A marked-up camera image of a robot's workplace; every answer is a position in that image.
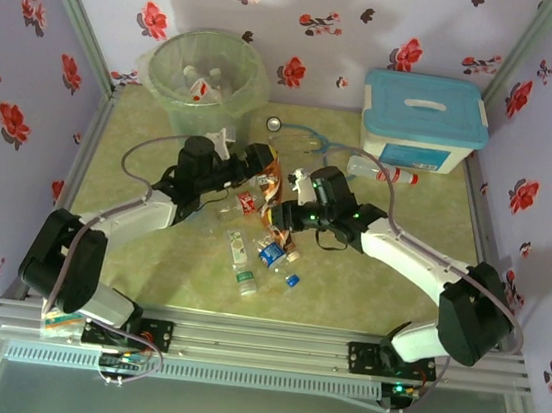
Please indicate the red white label water bottle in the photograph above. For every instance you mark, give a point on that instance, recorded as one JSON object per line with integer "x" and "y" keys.
{"x": 199, "y": 88}

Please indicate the aluminium frame post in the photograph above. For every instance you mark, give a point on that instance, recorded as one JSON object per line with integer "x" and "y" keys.
{"x": 525, "y": 45}
{"x": 78, "y": 16}

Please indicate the white box blue lid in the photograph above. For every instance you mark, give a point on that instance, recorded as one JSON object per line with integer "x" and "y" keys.
{"x": 419, "y": 103}

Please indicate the white label bottle orange triangle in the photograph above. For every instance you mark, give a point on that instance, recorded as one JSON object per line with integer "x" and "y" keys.
{"x": 216, "y": 75}

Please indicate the small circuit board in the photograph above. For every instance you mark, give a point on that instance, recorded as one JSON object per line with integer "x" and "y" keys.
{"x": 123, "y": 362}
{"x": 402, "y": 390}

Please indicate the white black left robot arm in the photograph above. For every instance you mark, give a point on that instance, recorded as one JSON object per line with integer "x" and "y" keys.
{"x": 124, "y": 213}

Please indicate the green mesh waste bin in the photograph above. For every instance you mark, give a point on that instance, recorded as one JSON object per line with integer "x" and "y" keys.
{"x": 200, "y": 124}

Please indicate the square clear bottle white label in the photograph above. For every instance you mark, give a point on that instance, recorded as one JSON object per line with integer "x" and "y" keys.
{"x": 189, "y": 72}

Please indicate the aluminium frame rail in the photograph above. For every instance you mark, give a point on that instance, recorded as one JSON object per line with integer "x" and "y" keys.
{"x": 80, "y": 157}
{"x": 259, "y": 345}
{"x": 488, "y": 232}

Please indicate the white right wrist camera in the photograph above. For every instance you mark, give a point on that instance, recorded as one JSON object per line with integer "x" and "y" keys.
{"x": 299, "y": 181}

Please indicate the clear packet of sachets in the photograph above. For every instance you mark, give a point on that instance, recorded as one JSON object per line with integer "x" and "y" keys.
{"x": 60, "y": 326}

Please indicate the blue stethoscope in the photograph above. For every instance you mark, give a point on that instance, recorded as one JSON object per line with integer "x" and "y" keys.
{"x": 274, "y": 124}

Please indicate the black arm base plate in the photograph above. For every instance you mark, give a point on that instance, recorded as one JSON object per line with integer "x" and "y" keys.
{"x": 363, "y": 358}
{"x": 159, "y": 335}

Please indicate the green label clear bottle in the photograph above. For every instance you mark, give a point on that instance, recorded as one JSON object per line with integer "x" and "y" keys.
{"x": 237, "y": 252}

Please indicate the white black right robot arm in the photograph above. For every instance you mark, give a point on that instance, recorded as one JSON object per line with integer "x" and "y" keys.
{"x": 410, "y": 263}

